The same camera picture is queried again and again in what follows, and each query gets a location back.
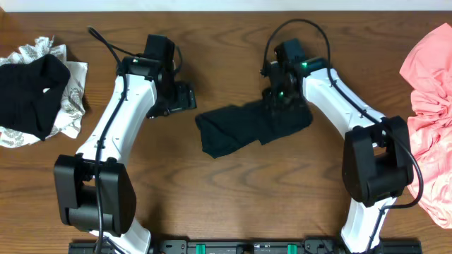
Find black shirt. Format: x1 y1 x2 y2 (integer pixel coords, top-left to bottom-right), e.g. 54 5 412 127
195 101 313 159

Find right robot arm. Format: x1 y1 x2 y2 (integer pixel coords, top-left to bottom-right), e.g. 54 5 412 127
261 57 414 253

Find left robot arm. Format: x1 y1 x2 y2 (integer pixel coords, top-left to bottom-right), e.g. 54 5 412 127
54 56 196 253

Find white leaf-patterned cloth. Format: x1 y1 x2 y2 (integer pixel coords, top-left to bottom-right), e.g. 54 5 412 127
1 37 88 148

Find black folded garment on left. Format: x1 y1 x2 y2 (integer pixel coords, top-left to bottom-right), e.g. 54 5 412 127
1 54 71 140

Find pink garment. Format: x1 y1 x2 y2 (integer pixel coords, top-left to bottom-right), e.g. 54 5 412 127
400 23 451 229

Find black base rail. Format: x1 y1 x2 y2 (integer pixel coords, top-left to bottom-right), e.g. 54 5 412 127
68 238 423 254

